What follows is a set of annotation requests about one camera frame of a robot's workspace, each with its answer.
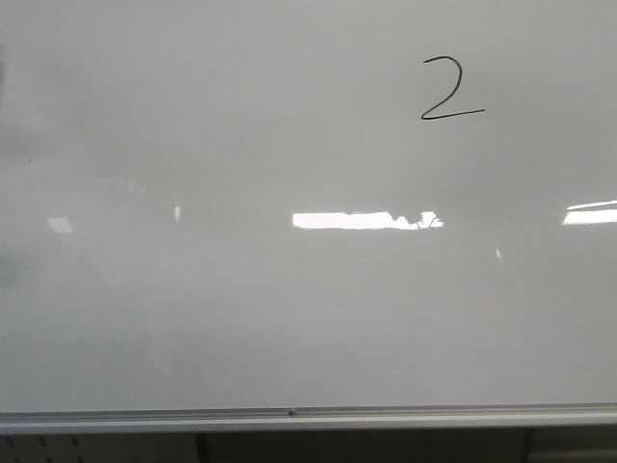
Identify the aluminium whiteboard tray rail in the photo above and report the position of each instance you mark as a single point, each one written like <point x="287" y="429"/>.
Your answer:
<point x="306" y="419"/>

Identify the white whiteboard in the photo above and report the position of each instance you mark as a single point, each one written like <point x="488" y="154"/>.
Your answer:
<point x="267" y="204"/>

